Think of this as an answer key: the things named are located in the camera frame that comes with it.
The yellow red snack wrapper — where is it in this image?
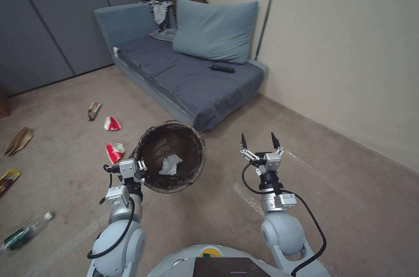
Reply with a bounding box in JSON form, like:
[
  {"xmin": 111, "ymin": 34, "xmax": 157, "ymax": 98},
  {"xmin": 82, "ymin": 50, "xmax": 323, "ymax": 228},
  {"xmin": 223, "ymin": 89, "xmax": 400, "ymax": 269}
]
[{"xmin": 87, "ymin": 101, "xmax": 103, "ymax": 122}]

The black remote control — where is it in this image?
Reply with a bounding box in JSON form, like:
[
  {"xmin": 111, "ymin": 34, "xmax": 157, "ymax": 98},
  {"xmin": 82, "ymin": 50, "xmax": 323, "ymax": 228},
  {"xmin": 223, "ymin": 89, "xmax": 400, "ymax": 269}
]
[{"xmin": 209, "ymin": 65, "xmax": 235, "ymax": 74}]

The large blue grey pillow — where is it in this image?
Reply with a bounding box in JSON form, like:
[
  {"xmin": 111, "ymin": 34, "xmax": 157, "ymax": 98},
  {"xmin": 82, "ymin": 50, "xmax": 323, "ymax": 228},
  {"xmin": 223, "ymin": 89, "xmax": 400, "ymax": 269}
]
[{"xmin": 172, "ymin": 0, "xmax": 259, "ymax": 65}]

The red white crumpled wrapper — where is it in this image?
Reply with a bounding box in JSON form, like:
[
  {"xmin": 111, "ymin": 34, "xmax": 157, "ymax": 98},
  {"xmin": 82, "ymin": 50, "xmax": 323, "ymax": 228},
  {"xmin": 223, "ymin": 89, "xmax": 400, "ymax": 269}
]
[
  {"xmin": 105, "ymin": 141, "xmax": 126, "ymax": 165},
  {"xmin": 103, "ymin": 116, "xmax": 122, "ymax": 132}
]

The brown paper bag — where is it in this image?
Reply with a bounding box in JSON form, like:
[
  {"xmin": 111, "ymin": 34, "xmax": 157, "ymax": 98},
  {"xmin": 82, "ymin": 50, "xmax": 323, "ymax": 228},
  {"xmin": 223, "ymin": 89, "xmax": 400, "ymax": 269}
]
[{"xmin": 3, "ymin": 126, "xmax": 34, "ymax": 156}]

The white robot front shell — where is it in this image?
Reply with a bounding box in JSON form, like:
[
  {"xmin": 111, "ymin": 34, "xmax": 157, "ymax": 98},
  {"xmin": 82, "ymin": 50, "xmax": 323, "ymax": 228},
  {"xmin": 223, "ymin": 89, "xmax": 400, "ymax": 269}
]
[{"xmin": 145, "ymin": 244, "xmax": 283, "ymax": 277}]

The brown yellow snack packet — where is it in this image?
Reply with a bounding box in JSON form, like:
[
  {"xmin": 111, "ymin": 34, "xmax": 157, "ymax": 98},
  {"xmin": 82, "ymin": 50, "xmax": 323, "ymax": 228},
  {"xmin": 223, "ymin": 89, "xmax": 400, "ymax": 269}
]
[{"xmin": 0, "ymin": 168, "xmax": 22, "ymax": 198}]

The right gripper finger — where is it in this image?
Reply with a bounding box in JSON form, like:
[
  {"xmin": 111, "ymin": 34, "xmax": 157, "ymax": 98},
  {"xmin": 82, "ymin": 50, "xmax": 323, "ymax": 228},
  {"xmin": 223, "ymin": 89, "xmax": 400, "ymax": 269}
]
[
  {"xmin": 270, "ymin": 131, "xmax": 286, "ymax": 160},
  {"xmin": 239, "ymin": 133, "xmax": 263, "ymax": 164}
]

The crumpled white paper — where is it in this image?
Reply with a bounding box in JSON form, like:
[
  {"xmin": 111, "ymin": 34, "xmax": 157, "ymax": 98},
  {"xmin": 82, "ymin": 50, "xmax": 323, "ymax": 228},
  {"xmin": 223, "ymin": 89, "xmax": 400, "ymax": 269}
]
[{"xmin": 158, "ymin": 154, "xmax": 183, "ymax": 176}]

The grey patterned cloth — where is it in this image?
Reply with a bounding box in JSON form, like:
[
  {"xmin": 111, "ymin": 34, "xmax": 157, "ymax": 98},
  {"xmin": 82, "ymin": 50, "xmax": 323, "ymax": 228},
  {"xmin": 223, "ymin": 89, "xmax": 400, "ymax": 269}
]
[{"xmin": 150, "ymin": 26, "xmax": 178, "ymax": 43}]

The dark grey sofa sheet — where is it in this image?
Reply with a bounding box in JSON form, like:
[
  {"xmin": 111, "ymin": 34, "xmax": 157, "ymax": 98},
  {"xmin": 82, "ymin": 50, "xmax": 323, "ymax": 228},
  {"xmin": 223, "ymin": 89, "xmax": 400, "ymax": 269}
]
[{"xmin": 116, "ymin": 35, "xmax": 265, "ymax": 133}]

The dark brown round trash bin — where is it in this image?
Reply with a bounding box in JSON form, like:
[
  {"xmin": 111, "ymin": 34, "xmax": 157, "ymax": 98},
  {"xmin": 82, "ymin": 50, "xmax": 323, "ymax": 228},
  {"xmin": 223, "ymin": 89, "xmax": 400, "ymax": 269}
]
[{"xmin": 127, "ymin": 120, "xmax": 207, "ymax": 195}]

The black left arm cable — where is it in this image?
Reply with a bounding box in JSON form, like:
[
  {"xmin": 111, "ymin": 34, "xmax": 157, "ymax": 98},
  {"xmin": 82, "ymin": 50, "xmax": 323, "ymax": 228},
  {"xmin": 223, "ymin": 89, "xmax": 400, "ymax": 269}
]
[{"xmin": 87, "ymin": 164, "xmax": 136, "ymax": 260}]

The clear plastic bottle green label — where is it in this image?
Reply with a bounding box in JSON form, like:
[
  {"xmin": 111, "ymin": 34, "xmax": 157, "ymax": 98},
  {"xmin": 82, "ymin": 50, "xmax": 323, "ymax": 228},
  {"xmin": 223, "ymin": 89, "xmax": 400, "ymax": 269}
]
[{"xmin": 0, "ymin": 212, "xmax": 55, "ymax": 255}]

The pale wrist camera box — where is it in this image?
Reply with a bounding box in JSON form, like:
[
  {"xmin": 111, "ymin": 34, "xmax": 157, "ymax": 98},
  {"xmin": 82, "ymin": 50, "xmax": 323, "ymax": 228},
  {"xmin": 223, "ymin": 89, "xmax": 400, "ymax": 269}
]
[
  {"xmin": 263, "ymin": 152, "xmax": 283, "ymax": 172},
  {"xmin": 118, "ymin": 157, "xmax": 138, "ymax": 177}
]

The thin dark wall pole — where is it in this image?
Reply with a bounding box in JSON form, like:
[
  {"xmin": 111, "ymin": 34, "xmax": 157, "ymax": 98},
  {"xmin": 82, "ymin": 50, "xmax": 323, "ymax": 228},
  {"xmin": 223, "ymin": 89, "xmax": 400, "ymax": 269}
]
[{"xmin": 255, "ymin": 0, "xmax": 283, "ymax": 60}]

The dark brown furniture piece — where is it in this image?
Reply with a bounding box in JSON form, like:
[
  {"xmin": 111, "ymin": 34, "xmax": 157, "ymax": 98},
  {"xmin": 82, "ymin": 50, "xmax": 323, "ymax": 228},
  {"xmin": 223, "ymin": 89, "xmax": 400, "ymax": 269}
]
[{"xmin": 0, "ymin": 89, "xmax": 11, "ymax": 119}]

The grey blue sofa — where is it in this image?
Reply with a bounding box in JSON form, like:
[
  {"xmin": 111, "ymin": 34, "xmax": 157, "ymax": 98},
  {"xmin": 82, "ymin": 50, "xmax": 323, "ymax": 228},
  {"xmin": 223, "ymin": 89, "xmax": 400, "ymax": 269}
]
[{"xmin": 93, "ymin": 2, "xmax": 270, "ymax": 134}]

